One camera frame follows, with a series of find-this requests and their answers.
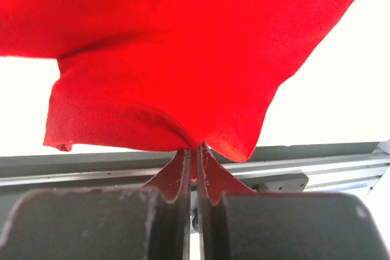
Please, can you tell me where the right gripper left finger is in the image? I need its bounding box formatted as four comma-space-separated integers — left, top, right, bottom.
1, 150, 191, 259

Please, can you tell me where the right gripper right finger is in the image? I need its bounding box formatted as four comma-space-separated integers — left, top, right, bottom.
196, 145, 389, 259

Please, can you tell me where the red t shirt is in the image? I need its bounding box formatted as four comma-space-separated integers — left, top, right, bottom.
1, 0, 354, 162

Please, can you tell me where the aluminium front rail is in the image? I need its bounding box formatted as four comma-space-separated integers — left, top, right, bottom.
0, 147, 390, 194

